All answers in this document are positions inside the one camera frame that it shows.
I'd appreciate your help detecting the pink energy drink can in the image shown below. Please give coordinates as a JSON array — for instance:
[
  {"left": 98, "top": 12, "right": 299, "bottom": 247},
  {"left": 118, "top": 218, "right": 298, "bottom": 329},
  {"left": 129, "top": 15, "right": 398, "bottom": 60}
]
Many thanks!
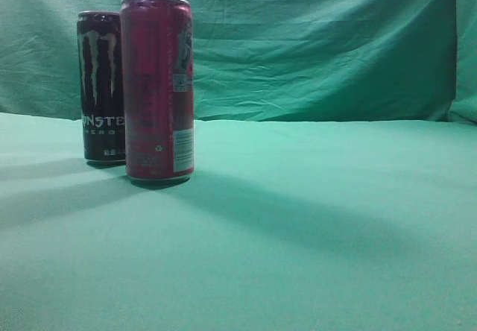
[{"left": 120, "top": 0, "right": 195, "bottom": 183}]

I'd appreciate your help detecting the black Monster energy can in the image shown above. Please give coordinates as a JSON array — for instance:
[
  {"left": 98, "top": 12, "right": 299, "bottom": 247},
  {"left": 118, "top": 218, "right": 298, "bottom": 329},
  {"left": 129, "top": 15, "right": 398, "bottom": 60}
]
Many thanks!
[{"left": 77, "top": 10, "right": 125, "bottom": 165}]

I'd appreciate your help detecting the green backdrop cloth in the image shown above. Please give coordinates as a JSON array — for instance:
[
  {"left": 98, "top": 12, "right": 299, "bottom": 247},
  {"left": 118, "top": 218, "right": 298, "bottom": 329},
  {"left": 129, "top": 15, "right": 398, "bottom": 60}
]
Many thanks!
[{"left": 1, "top": 0, "right": 475, "bottom": 122}]

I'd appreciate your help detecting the green table cloth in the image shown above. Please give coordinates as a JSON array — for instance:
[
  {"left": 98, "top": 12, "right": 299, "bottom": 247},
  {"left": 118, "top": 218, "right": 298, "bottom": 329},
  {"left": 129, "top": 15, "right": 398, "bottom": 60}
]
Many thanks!
[{"left": 1, "top": 114, "right": 476, "bottom": 330}]

